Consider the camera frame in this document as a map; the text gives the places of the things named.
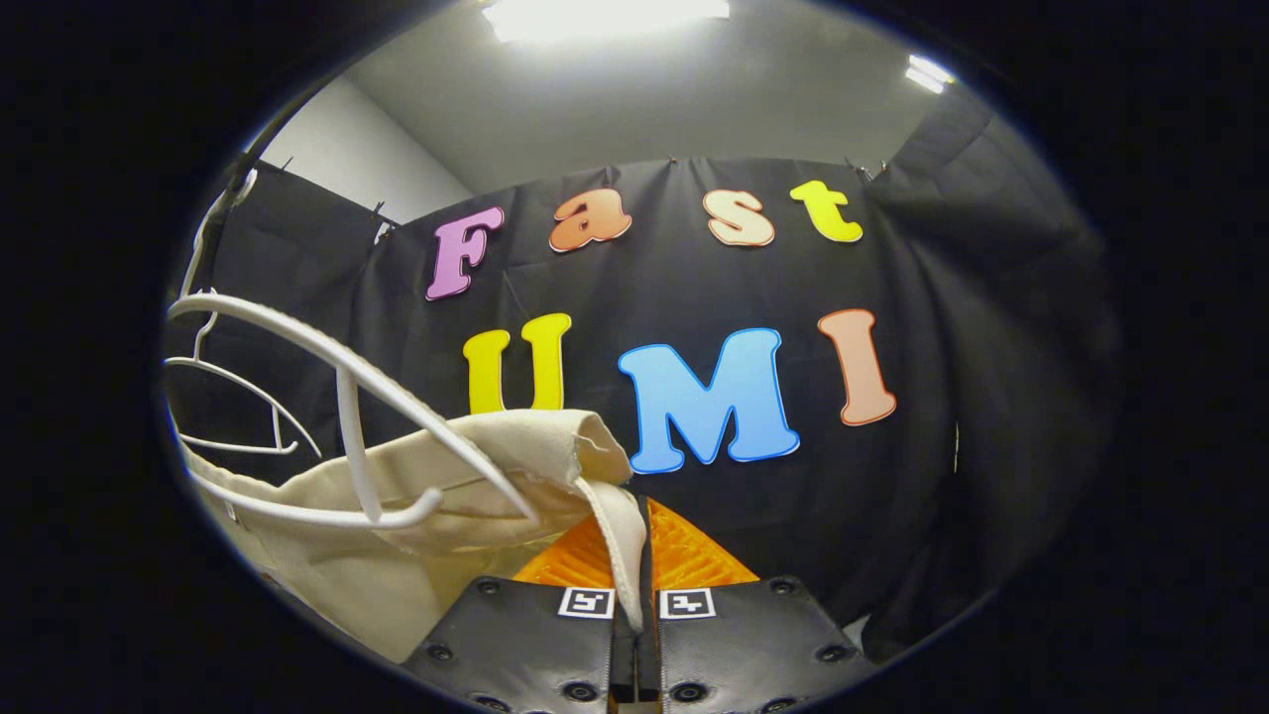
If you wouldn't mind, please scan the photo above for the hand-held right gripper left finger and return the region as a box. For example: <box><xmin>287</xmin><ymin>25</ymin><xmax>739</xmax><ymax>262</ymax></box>
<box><xmin>402</xmin><ymin>511</ymin><xmax>635</xmax><ymax>714</ymax></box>

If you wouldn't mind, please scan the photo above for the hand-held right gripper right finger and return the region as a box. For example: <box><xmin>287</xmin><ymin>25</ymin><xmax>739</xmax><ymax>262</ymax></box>
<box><xmin>634</xmin><ymin>496</ymin><xmax>878</xmax><ymax>714</ymax></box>

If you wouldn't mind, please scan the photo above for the cream long-sleeved shirt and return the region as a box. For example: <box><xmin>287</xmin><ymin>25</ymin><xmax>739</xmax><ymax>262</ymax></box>
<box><xmin>173</xmin><ymin>409</ymin><xmax>650</xmax><ymax>665</ymax></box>

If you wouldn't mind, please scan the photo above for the white plastic hanger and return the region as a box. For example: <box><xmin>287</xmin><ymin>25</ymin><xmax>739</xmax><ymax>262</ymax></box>
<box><xmin>164</xmin><ymin>171</ymin><xmax>541</xmax><ymax>532</ymax></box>
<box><xmin>164</xmin><ymin>296</ymin><xmax>323</xmax><ymax>459</ymax></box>

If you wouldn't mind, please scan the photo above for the black backdrop cloth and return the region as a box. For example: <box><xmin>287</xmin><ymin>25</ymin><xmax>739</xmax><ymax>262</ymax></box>
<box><xmin>164</xmin><ymin>84</ymin><xmax>1121</xmax><ymax>665</ymax></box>

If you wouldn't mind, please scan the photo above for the small ceiling light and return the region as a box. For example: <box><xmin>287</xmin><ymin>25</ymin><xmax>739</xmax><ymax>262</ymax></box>
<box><xmin>904</xmin><ymin>55</ymin><xmax>955</xmax><ymax>95</ymax></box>

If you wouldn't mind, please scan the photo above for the large rectangular ceiling light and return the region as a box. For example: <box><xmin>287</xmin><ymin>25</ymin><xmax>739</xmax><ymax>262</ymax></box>
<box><xmin>483</xmin><ymin>0</ymin><xmax>732</xmax><ymax>46</ymax></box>

